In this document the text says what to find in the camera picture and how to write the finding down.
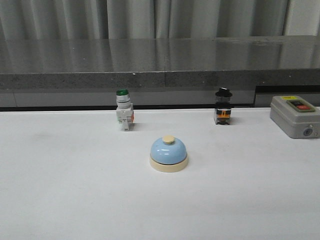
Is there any blue cream desk bell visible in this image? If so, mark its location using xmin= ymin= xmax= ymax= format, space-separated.
xmin=149 ymin=135 xmax=189 ymax=173

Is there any green push button switch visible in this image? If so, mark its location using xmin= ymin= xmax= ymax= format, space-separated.
xmin=116 ymin=89 xmax=135 ymax=131

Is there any grey stone counter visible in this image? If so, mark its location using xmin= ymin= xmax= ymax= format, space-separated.
xmin=0 ymin=35 xmax=320 ymax=111

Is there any grey control switch box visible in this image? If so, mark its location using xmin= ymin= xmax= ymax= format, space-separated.
xmin=270 ymin=95 xmax=320 ymax=139

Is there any black rotary selector switch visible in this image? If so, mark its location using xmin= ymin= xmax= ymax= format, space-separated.
xmin=214 ymin=87 xmax=233 ymax=125

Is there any grey pleated curtain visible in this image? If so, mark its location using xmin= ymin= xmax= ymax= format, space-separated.
xmin=0 ymin=0 xmax=320 ymax=40

